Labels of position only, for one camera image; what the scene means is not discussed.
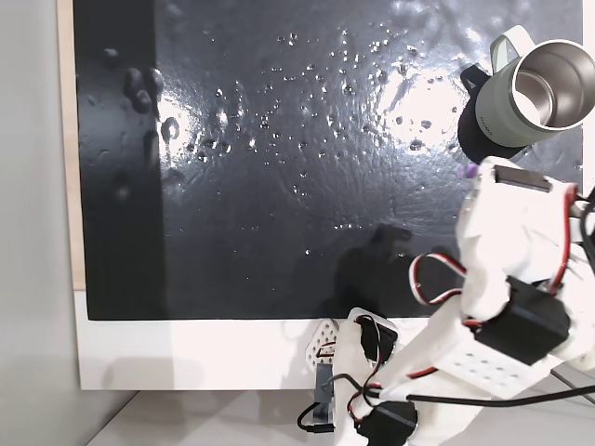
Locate pale green steel mug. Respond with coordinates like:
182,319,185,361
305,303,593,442
457,25,595,162

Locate black table mat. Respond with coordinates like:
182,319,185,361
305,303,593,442
73,0,586,321

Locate grey table clamp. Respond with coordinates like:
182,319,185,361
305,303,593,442
311,361,337,426

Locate red white servo wire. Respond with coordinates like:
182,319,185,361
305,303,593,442
407,253,469,307

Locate black camera cable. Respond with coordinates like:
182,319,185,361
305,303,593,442
406,385,595,409

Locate short thin black cable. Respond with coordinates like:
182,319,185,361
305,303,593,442
296,402,337,436

